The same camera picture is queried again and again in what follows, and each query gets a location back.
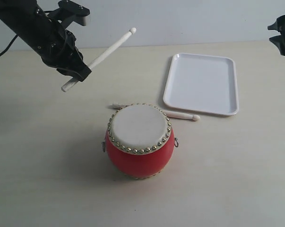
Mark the small red drum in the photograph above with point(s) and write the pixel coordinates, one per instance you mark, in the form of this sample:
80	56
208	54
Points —
139	140

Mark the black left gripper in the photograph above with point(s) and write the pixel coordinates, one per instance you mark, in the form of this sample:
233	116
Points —
56	46

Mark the white rectangular plastic tray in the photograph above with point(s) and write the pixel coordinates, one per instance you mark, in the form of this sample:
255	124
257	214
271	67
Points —
203	84

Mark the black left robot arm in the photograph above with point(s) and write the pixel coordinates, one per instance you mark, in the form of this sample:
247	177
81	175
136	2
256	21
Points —
19	15

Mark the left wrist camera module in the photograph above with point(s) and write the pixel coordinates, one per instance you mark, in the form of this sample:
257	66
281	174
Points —
68	12

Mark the white wooden drumstick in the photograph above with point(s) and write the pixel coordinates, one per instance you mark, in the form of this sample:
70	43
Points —
171	114
67	86

